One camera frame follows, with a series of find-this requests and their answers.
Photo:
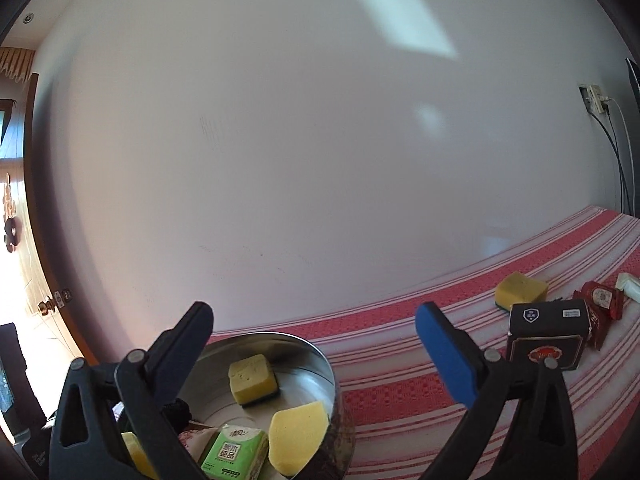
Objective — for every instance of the red striped tablecloth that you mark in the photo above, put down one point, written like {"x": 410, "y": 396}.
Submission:
{"x": 390, "y": 385}

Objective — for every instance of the tan curtain valance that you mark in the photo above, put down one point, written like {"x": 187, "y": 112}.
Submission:
{"x": 17, "y": 62}

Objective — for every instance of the dark wall decoration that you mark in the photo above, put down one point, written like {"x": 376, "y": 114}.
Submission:
{"x": 11, "y": 230}

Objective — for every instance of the white red snack packet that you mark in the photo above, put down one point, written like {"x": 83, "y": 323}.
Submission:
{"x": 197, "y": 442}

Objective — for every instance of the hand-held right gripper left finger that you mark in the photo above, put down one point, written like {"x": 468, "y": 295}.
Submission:
{"x": 185, "y": 345}

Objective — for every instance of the white wet wipe packet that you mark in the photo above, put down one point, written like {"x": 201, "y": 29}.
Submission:
{"x": 629, "y": 287}

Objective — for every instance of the white wall socket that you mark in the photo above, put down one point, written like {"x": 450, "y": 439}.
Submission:
{"x": 595, "y": 99}

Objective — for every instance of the recessed ceiling light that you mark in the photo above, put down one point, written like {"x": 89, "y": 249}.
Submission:
{"x": 27, "y": 18}

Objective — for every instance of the green tissue packet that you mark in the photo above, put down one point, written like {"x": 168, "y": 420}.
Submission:
{"x": 235, "y": 455}

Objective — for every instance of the large yellow sponge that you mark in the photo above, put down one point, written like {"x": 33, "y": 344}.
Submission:
{"x": 297, "y": 435}

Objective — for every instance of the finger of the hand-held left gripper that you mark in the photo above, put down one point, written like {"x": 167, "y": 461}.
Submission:
{"x": 17, "y": 380}

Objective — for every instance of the round metal tin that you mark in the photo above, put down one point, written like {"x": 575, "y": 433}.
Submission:
{"x": 300, "y": 365}

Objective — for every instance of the yellow green scouring sponge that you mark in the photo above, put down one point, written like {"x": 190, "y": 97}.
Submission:
{"x": 252, "y": 377}
{"x": 520, "y": 287}
{"x": 137, "y": 455}

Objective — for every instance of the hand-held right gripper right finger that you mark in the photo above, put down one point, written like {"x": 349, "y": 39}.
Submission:
{"x": 447, "y": 355}

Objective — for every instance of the black cardboard box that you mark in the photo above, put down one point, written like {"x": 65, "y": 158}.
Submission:
{"x": 545, "y": 335}

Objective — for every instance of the black television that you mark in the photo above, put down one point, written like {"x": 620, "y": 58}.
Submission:
{"x": 634, "y": 80}

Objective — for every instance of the brass door knob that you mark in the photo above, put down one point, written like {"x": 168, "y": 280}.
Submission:
{"x": 50, "y": 302}

